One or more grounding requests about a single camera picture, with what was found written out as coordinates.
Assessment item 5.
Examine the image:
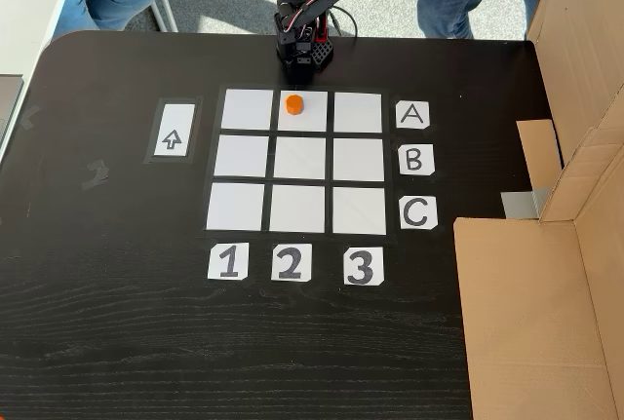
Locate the brown cardboard panel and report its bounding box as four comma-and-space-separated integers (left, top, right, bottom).
452, 130, 624, 420
515, 0, 624, 221

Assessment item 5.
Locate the white arrow paper sheet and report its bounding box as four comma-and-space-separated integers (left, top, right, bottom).
153, 102, 196, 158

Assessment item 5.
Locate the white nine-square grid sheet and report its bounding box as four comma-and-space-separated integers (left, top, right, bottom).
205, 88, 389, 236

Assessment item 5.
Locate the paper sheet number 3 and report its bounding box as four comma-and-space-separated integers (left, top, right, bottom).
343, 247, 385, 286

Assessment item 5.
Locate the paper sheet letter B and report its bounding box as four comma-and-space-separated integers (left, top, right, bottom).
398, 143, 436, 176

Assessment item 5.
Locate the paper sheet number 1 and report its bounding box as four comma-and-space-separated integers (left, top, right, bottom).
207, 243, 250, 281

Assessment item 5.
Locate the white desk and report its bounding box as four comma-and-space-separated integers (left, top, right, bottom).
0, 0, 84, 163

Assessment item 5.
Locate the paper sheet letter C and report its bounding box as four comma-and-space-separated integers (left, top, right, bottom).
399, 195, 439, 231

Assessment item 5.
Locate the paper sheet number 2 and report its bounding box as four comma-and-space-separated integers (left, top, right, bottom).
270, 243, 313, 283

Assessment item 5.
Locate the black cable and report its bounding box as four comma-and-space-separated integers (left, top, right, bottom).
329, 4, 361, 39

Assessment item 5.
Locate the paper sheet letter A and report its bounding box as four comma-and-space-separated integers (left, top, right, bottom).
395, 100, 431, 130

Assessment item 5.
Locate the white metal chair leg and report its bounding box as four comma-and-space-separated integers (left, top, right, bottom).
148, 0, 179, 34

